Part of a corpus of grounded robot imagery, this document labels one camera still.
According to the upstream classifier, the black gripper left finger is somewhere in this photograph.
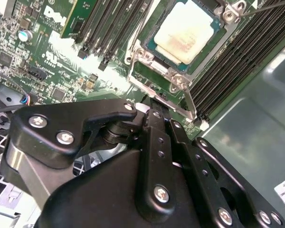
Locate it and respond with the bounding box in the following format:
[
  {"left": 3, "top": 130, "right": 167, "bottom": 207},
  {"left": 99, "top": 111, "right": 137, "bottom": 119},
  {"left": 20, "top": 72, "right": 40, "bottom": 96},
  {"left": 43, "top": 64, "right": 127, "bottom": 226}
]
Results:
[{"left": 0, "top": 97, "right": 179, "bottom": 223}]

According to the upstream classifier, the thin metal locking lever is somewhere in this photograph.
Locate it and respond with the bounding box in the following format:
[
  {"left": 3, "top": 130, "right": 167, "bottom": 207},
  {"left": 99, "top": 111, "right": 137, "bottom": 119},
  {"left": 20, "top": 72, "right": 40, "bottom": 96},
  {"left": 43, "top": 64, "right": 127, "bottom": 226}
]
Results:
[
  {"left": 236, "top": 0, "right": 285, "bottom": 19},
  {"left": 130, "top": 0, "right": 154, "bottom": 53}
]

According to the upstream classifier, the metal socket cover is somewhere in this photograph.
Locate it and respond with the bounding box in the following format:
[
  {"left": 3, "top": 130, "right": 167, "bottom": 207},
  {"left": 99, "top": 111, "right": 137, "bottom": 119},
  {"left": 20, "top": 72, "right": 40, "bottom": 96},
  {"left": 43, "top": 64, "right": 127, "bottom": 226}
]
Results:
[{"left": 127, "top": 47, "right": 200, "bottom": 122}]

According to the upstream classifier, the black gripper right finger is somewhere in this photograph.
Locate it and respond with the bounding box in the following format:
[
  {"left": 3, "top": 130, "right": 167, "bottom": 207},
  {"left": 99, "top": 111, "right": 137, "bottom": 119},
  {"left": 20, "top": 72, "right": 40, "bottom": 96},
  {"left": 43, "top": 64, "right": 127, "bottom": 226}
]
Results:
[{"left": 161, "top": 104, "right": 285, "bottom": 228}]

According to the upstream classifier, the silver topped CPU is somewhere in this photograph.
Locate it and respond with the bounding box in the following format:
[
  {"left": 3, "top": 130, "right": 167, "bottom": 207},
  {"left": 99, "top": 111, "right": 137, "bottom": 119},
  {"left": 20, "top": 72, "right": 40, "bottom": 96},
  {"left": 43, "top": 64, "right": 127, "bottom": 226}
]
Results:
[{"left": 142, "top": 0, "right": 223, "bottom": 72}]

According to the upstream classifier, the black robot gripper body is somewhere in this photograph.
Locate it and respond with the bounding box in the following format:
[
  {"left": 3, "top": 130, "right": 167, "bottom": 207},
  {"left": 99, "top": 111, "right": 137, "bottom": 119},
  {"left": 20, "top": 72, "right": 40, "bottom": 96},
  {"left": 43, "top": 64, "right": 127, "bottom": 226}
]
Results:
[{"left": 37, "top": 148, "right": 206, "bottom": 228}]

